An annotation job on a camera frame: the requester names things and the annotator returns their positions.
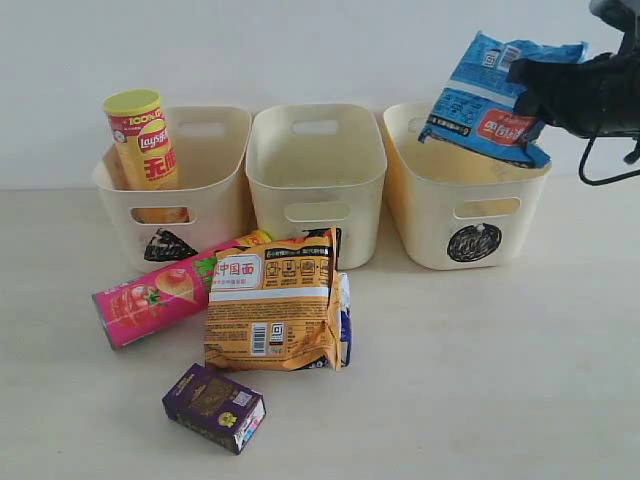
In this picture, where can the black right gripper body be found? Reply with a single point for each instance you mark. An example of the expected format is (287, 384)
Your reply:
(599, 97)

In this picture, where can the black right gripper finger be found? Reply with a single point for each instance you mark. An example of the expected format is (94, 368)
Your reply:
(539, 104)
(544, 77)

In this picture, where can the blue noodle packet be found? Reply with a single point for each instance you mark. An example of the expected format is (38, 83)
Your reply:
(475, 109)

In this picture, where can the orange noodle packet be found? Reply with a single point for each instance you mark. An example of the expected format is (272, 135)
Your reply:
(276, 306)

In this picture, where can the yellow Lays chips can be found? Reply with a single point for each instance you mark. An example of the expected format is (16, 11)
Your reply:
(139, 129)

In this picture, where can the purple chocolate box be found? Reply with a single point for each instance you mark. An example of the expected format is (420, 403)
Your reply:
(216, 407)

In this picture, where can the pink Lays chips can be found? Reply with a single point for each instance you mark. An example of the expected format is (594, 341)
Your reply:
(162, 298)

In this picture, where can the cream bin circle mark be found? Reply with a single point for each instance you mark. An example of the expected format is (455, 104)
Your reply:
(453, 208)

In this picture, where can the cream bin square mark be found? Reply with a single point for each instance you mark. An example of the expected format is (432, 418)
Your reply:
(316, 166)

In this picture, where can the blue white milk carton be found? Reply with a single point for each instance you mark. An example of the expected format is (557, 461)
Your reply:
(345, 319)

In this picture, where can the cream bin triangle mark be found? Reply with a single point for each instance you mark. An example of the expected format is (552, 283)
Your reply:
(210, 144)

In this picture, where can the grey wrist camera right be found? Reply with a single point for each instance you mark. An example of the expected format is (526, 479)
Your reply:
(619, 14)

